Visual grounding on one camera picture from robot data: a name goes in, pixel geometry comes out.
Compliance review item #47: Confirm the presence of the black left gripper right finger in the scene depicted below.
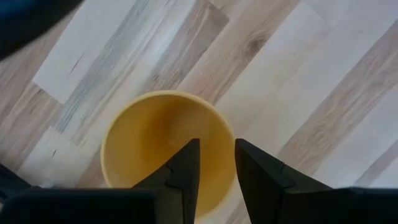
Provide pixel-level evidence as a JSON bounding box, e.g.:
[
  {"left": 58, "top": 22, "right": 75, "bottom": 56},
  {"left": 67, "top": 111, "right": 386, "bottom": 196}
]
[{"left": 235, "top": 139, "right": 398, "bottom": 224}]

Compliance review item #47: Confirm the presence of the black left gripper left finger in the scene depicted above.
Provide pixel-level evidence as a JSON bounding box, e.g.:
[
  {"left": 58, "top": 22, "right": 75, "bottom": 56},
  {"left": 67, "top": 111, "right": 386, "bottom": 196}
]
[{"left": 0, "top": 139, "right": 201, "bottom": 224}]

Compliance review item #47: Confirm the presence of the yellow plastic cup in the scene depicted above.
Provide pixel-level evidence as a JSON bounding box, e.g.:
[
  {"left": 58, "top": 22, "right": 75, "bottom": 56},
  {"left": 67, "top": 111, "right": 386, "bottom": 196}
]
[{"left": 99, "top": 90, "right": 236, "bottom": 218}]

